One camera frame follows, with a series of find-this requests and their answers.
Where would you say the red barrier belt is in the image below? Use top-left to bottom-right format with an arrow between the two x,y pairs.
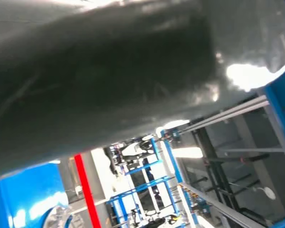
74,153 -> 103,228

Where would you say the silver plastic wheel cover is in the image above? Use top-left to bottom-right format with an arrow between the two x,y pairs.
42,205 -> 73,228

